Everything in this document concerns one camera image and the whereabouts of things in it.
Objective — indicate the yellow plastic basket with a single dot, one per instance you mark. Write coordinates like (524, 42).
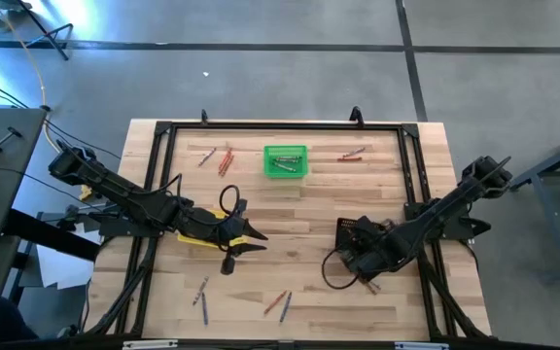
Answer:
(188, 239)

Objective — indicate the yellow connector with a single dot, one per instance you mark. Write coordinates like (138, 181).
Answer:
(85, 192)

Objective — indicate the black stand legs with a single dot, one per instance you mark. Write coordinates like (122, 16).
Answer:
(49, 37)

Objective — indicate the person's leg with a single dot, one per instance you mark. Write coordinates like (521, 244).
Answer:
(10, 321)

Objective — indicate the small blue crayon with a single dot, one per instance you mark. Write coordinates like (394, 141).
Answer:
(288, 158)

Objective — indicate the dark frame clamp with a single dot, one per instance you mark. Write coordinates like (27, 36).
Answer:
(204, 117)
(356, 115)

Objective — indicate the white paper sheets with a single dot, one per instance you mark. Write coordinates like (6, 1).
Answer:
(59, 267)

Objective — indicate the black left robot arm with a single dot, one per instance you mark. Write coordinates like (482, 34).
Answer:
(115, 187)

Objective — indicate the white frame bracket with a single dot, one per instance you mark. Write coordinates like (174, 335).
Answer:
(150, 344)
(421, 346)

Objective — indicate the black aluminium table frame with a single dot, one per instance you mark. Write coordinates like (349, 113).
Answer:
(285, 126)

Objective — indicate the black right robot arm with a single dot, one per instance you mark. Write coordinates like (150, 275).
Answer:
(445, 209)

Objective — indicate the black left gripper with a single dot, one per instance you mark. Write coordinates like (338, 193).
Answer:
(207, 226)

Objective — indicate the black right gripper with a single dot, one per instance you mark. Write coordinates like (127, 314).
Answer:
(374, 248)

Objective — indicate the grey side table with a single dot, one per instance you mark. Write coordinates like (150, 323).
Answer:
(3, 160)

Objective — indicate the green plastic basket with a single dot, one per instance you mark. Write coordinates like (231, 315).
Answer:
(299, 170)

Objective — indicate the black plastic basket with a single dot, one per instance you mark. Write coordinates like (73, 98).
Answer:
(344, 228)

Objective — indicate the blue-grey table frame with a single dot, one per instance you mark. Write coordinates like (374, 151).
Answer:
(549, 228)

